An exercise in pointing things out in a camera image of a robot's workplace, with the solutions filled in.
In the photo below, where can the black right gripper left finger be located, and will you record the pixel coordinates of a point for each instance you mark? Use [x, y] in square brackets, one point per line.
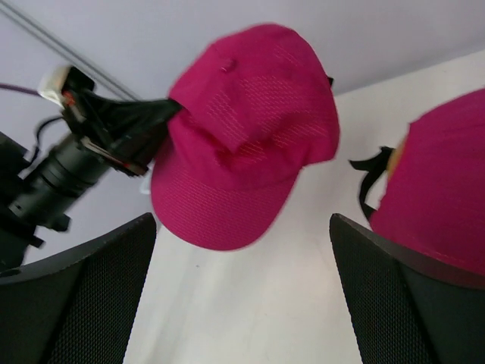
[77, 306]

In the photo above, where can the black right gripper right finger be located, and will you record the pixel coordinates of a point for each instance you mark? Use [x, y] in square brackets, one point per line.
[406, 307]

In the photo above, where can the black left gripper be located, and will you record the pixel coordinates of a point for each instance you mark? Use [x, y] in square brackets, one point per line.
[126, 134]

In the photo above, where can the pink cap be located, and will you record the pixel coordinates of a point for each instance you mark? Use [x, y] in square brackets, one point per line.
[256, 108]
[434, 201]

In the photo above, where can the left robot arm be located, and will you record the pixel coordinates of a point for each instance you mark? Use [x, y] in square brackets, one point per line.
[73, 151]

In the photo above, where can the wooden hat stand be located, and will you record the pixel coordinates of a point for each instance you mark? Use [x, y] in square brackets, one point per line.
[393, 160]

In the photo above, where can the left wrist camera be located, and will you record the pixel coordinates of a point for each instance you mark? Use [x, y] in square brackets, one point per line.
[52, 84]

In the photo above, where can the left aluminium frame post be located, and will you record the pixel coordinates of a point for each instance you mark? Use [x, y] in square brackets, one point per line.
[36, 30]

